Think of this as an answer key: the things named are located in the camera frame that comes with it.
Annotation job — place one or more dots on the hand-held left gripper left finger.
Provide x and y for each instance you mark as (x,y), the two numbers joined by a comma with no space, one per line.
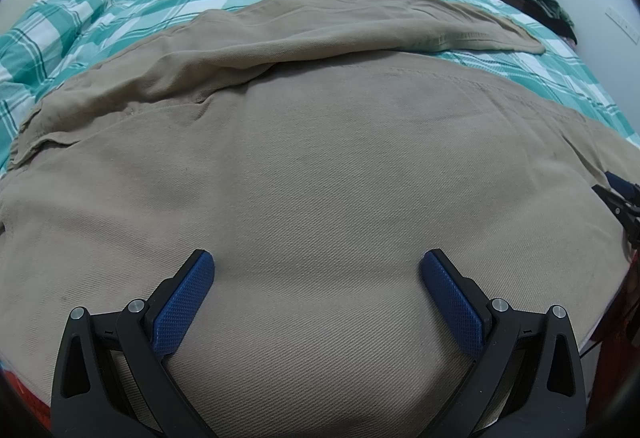
(184,303)

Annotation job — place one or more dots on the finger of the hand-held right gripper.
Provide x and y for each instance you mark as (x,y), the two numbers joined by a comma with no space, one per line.
(625,205)

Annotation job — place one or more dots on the beige pants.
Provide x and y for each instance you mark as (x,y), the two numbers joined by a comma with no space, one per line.
(320,178)

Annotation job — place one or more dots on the pile of dark clothes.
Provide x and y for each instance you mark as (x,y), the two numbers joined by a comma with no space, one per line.
(545,0)

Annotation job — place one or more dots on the orange fleece garment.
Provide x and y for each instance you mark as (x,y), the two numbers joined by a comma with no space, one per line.
(30,398)

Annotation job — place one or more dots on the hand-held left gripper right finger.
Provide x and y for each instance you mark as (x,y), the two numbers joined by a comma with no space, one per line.
(452,303)

